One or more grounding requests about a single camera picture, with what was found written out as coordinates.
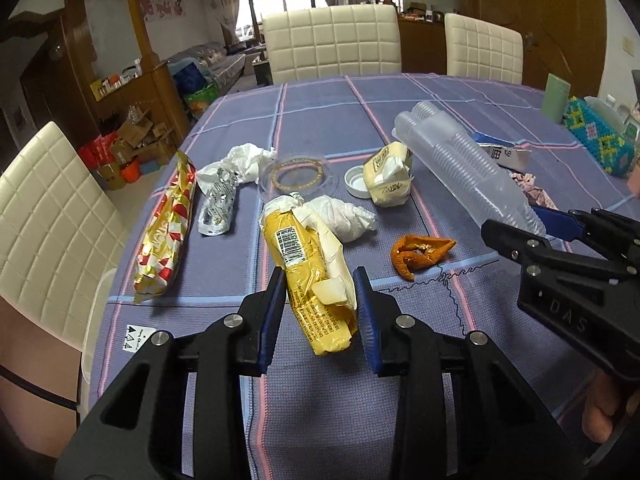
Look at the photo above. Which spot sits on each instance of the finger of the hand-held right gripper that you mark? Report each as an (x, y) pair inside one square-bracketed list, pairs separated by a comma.
[(520, 242), (555, 222)]

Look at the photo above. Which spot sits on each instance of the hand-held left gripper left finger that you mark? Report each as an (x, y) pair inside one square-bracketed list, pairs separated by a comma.
[(272, 320)]

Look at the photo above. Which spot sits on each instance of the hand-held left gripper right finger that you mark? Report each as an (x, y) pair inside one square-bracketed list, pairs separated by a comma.
[(367, 320)]

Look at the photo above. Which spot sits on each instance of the yellow plastic wrapper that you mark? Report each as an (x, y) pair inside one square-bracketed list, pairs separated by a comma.
[(305, 280)]

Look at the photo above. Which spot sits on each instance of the stack of clear plastic cups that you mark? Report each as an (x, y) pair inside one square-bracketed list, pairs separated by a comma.
[(450, 160)]

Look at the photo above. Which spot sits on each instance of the white bottle cap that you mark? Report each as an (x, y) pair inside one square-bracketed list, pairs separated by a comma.
[(356, 182)]

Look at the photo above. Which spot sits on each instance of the person's right hand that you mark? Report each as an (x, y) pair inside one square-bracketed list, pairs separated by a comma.
[(602, 405)]

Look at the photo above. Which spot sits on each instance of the pink patterned wrapper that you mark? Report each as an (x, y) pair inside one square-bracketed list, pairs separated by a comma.
[(535, 190)]

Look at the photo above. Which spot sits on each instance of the orange peel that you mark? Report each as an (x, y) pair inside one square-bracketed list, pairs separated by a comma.
[(420, 255)]

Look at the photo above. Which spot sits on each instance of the blue white paper carton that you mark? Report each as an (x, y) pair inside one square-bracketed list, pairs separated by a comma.
[(500, 155)]

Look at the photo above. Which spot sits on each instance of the colourful beaded box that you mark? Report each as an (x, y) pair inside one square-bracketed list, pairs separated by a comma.
[(595, 135)]

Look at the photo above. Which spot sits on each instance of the twisted white tissue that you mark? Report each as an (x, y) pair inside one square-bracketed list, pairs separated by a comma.
[(345, 217)]

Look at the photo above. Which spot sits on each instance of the green cup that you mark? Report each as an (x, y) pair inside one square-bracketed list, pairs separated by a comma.
[(555, 97)]

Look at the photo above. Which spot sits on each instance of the silver foil wrapper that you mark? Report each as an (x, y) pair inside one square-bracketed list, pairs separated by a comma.
[(217, 205)]

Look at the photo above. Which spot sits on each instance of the yellow tissue packet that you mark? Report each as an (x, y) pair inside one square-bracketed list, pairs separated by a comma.
[(385, 185)]

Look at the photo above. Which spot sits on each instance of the red gold snack wrapper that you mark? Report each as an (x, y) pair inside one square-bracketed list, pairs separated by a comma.
[(167, 230)]

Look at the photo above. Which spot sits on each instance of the cream quilted chair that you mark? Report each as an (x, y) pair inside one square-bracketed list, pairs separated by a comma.
[(50, 220), (330, 45), (482, 50)]

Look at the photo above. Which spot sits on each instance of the blue checked tablecloth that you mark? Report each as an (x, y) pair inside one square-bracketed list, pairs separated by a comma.
[(325, 110)]

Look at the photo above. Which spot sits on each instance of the wooden sideboard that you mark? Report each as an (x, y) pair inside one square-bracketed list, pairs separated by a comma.
[(422, 45)]

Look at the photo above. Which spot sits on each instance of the pile of cardboard boxes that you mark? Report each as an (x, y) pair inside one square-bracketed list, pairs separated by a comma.
[(140, 135)]

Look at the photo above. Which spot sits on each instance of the green basket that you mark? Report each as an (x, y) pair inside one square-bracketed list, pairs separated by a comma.
[(200, 100)]

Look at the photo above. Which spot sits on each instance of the red bag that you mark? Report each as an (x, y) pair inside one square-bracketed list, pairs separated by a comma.
[(97, 152)]

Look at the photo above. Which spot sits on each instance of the blue bag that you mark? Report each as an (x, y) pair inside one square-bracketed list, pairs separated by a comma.
[(190, 77)]

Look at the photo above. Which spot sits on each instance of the grey sofa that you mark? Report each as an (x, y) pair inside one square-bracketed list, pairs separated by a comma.
[(230, 65)]

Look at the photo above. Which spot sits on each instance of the wooden counter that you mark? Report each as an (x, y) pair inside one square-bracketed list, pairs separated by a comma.
[(150, 90)]

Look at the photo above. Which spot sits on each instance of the window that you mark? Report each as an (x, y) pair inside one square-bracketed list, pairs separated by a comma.
[(272, 10)]

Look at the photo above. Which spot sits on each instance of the pink wall pictures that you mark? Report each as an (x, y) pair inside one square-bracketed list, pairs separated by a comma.
[(162, 7)]

